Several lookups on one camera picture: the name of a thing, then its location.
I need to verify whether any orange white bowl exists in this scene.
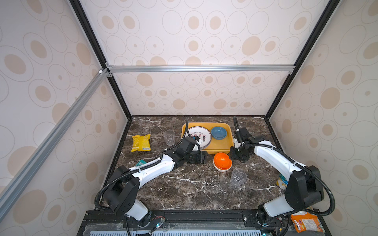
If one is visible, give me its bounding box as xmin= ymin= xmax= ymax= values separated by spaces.
xmin=213 ymin=152 xmax=232 ymax=172

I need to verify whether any blue bowl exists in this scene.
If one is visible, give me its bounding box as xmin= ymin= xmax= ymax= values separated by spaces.
xmin=211 ymin=126 xmax=228 ymax=140

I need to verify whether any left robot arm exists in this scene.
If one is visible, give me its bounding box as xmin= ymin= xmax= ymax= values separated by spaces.
xmin=94 ymin=136 xmax=211 ymax=221

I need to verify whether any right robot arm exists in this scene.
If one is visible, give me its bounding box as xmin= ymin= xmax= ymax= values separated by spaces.
xmin=230 ymin=125 xmax=336 ymax=217

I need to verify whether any yellow plastic bin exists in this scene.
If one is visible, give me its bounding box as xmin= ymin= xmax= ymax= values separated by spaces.
xmin=188 ymin=123 xmax=234 ymax=154

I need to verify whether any clear cup near bin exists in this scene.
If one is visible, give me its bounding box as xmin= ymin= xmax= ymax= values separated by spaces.
xmin=163 ymin=130 xmax=176 ymax=147

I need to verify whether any clear cup right front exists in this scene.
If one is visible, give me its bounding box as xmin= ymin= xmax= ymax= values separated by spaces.
xmin=230 ymin=168 xmax=248 ymax=187

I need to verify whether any yellow snack bag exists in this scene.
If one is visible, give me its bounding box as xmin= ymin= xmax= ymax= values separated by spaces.
xmin=131 ymin=134 xmax=151 ymax=152

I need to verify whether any teal packet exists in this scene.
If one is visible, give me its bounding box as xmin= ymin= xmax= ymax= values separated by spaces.
xmin=136 ymin=160 xmax=147 ymax=167

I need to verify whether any orange snack packet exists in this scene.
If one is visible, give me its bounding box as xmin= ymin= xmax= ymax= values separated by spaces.
xmin=290 ymin=211 xmax=325 ymax=233

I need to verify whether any horizontal aluminium rail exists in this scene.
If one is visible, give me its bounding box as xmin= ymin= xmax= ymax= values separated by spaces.
xmin=101 ymin=64 xmax=295 ymax=74

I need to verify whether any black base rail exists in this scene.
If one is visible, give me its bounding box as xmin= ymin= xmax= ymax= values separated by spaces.
xmin=78 ymin=208 xmax=331 ymax=236

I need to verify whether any diagonal aluminium rail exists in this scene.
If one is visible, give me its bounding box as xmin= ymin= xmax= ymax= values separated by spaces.
xmin=1 ymin=68 xmax=109 ymax=220

